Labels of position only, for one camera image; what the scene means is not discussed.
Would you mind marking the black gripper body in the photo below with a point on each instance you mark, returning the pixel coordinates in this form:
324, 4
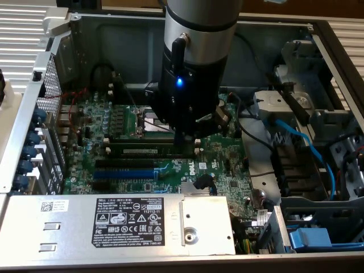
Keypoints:
187, 96

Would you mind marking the green RAM stick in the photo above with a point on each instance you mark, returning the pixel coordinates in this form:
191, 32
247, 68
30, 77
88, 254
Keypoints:
142, 149

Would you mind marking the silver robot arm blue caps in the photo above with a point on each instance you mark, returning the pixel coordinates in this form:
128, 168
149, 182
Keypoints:
199, 22

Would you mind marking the RAM memory stick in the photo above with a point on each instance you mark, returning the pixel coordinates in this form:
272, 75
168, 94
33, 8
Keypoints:
136, 140

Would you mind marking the black RAM slot white clips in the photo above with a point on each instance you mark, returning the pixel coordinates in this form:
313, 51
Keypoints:
130, 99
128, 157
130, 90

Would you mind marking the green motherboard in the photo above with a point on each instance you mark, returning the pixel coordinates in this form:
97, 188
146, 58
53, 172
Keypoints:
216, 153

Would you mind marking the CPU socket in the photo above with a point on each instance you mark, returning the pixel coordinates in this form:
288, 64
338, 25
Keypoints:
152, 123

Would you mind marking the silver finned chipset heatsink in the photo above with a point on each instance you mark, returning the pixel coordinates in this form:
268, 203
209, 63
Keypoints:
196, 190

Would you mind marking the thin metal locking lever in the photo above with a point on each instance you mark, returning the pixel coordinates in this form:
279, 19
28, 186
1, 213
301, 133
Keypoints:
130, 96

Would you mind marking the long black expansion slot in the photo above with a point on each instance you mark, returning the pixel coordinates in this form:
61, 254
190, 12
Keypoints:
125, 163

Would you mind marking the blue expansion slot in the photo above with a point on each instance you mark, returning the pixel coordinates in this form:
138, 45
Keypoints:
125, 173

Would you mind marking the open gray PC case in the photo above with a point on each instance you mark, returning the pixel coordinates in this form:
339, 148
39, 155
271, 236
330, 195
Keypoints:
128, 57

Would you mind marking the short black expansion slot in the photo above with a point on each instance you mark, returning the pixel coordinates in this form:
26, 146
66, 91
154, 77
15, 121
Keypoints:
101, 186

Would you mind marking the black power supply label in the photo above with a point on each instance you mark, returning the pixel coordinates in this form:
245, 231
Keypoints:
128, 221

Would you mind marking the black ribbed plastic shroud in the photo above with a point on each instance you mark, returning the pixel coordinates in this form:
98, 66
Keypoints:
298, 170

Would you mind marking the silver metal disk bay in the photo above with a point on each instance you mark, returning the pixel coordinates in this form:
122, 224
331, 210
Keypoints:
312, 119

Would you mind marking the dark gray drive cage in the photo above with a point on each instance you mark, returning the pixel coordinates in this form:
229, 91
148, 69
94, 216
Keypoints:
321, 210

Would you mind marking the silver power supply unit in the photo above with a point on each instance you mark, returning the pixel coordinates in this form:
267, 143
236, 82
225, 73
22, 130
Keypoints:
71, 227

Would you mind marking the black box behind case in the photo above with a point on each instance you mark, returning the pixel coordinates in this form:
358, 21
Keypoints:
78, 3

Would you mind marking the white QR code sticker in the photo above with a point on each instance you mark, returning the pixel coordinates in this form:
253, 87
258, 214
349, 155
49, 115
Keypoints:
54, 205

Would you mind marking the blue rear port plug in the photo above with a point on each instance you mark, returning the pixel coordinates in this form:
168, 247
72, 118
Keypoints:
39, 116
29, 152
21, 181
25, 166
34, 137

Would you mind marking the blue plastic latch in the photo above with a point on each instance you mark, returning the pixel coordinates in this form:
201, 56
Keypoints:
310, 239

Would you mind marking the silver metal bracket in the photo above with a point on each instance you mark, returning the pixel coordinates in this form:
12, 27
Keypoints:
55, 22

